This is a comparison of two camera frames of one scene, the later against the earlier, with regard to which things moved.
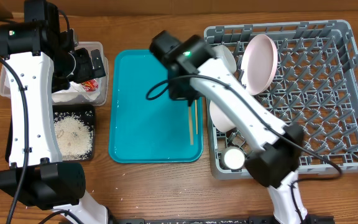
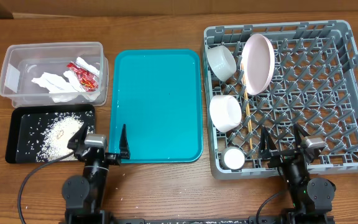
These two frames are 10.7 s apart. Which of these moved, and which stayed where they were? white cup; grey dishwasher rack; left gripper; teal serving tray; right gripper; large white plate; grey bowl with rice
Moved: left gripper; right gripper
Stayed: white cup; grey bowl with rice; teal serving tray; grey dishwasher rack; large white plate
